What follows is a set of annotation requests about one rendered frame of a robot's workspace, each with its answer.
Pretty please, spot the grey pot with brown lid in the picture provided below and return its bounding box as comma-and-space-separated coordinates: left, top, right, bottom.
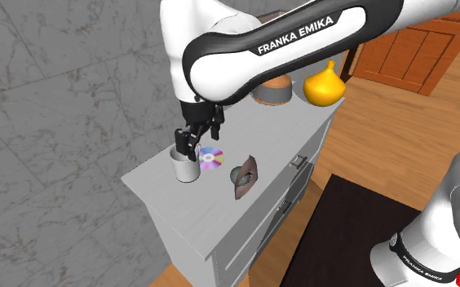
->
251, 73, 294, 106

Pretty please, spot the dark robot stand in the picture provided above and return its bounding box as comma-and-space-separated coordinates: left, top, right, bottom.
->
279, 173, 460, 287

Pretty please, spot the shiny compact disc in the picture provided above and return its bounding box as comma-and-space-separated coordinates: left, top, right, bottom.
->
197, 146, 225, 171

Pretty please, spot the yellow gourd-shaped vase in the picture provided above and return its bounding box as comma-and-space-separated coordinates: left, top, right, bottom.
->
303, 60, 347, 108

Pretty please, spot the orange wooden door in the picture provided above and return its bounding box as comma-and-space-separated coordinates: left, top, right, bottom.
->
348, 7, 460, 97

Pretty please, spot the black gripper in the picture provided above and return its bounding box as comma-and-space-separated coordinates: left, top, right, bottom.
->
175, 99, 226, 162

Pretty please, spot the grey chest of drawers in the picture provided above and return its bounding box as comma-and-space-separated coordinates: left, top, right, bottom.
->
120, 59, 347, 287

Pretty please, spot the white cup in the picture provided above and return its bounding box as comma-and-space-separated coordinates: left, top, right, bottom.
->
169, 144, 202, 183

